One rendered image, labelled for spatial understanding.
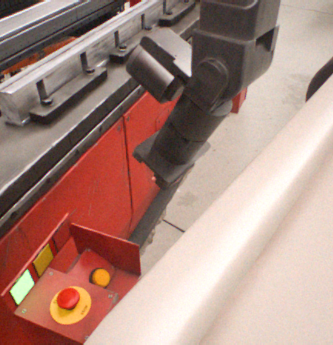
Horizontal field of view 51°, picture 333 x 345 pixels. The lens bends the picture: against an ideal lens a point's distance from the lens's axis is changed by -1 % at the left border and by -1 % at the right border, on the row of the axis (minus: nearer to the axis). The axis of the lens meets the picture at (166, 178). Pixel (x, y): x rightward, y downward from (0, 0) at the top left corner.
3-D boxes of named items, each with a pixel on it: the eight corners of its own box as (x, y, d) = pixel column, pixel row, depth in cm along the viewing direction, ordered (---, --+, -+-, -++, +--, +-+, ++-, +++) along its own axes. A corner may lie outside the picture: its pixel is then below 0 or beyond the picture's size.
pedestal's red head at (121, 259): (99, 374, 65) (83, 330, 53) (28, 342, 69) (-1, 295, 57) (142, 286, 79) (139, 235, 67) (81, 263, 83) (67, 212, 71)
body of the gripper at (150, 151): (129, 155, 46) (146, 122, 40) (175, 122, 52) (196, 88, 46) (163, 190, 46) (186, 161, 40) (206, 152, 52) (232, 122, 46)
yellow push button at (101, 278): (100, 293, 73) (105, 290, 72) (85, 282, 72) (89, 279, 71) (109, 278, 76) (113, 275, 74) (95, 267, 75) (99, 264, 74)
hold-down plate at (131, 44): (123, 64, 116) (122, 55, 114) (109, 61, 117) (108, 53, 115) (160, 35, 136) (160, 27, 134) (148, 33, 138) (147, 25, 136)
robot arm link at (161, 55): (231, 78, 31) (272, 48, 36) (140, -5, 32) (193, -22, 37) (178, 152, 40) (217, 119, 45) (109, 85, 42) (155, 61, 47)
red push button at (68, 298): (75, 320, 61) (71, 309, 58) (55, 312, 62) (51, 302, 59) (86, 300, 63) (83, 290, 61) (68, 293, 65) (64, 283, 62)
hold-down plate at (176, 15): (170, 27, 143) (170, 19, 141) (158, 25, 145) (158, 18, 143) (195, 7, 164) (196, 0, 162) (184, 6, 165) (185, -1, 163)
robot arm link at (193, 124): (220, 118, 36) (245, 97, 40) (172, 74, 37) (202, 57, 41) (192, 153, 42) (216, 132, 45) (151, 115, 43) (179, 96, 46)
